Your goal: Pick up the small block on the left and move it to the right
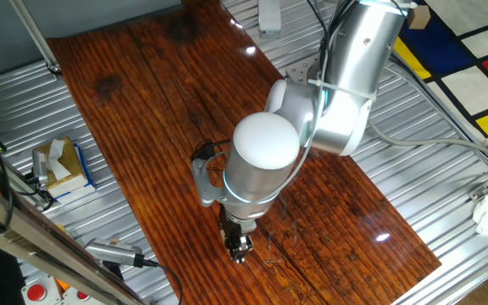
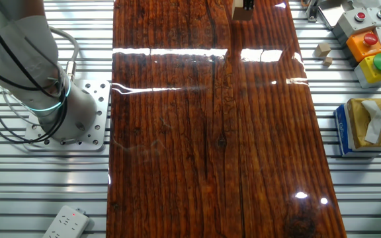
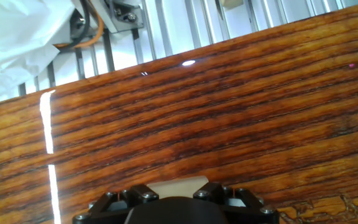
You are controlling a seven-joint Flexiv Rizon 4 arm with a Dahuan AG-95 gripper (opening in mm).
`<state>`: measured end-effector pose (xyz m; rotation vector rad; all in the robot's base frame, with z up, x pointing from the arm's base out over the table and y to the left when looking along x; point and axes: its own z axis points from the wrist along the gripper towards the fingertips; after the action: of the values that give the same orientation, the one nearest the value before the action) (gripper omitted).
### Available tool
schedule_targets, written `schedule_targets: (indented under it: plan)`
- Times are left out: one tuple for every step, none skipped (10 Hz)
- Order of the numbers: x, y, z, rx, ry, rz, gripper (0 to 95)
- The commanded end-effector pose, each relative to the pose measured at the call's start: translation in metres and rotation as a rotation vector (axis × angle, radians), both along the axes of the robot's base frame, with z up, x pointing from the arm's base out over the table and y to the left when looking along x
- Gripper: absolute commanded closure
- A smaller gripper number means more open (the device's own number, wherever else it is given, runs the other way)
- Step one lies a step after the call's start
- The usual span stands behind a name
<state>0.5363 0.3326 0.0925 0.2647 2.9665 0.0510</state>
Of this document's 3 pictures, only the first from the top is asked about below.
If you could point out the wood grain board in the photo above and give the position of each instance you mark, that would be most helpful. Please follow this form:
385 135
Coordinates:
142 127

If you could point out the light wooden block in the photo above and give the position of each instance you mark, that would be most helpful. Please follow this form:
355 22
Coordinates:
421 18

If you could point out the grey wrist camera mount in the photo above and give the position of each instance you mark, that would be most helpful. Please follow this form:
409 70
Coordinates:
203 186

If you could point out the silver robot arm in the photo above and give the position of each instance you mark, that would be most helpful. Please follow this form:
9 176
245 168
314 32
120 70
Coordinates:
261 169

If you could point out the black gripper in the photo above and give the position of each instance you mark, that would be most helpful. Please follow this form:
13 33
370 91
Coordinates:
235 224

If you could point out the metal frame beam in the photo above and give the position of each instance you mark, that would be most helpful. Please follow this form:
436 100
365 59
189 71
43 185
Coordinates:
23 237

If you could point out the colourful checked mat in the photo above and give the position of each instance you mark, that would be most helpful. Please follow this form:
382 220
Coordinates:
473 84

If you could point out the grey box red button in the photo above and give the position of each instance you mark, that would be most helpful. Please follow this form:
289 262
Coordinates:
76 297
36 292

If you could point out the metal tripod pole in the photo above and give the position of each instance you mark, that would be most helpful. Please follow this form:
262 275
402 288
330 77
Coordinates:
36 38

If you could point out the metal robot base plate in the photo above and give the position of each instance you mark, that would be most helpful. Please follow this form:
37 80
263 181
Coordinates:
301 70

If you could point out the silver camera device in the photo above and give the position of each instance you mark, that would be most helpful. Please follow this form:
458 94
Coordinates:
40 167

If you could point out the gold and blue tissue box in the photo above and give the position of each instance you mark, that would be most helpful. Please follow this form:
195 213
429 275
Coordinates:
73 163

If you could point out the metal corner bracket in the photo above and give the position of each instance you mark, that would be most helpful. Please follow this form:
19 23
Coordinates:
478 193

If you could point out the silver depth camera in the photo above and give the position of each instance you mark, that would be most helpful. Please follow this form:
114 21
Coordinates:
110 252

